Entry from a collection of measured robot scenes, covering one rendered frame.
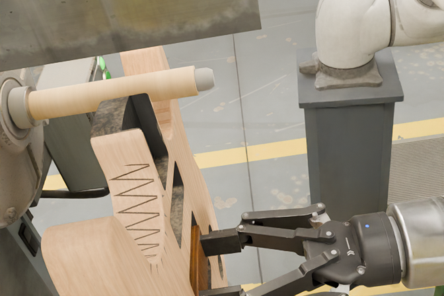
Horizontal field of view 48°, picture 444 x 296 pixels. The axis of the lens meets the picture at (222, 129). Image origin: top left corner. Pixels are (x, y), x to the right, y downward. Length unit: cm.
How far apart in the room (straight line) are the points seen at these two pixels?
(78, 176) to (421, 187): 149
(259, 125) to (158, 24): 209
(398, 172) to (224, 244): 163
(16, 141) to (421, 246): 43
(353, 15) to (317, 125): 33
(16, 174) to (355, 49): 98
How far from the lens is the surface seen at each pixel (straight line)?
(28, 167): 63
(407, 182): 213
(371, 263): 54
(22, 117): 57
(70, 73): 89
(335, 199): 168
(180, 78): 53
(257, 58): 288
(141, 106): 47
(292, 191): 209
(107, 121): 43
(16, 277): 93
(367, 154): 154
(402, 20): 135
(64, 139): 87
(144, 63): 56
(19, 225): 101
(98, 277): 33
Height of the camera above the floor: 155
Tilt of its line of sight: 40 degrees down
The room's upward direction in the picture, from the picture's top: 12 degrees counter-clockwise
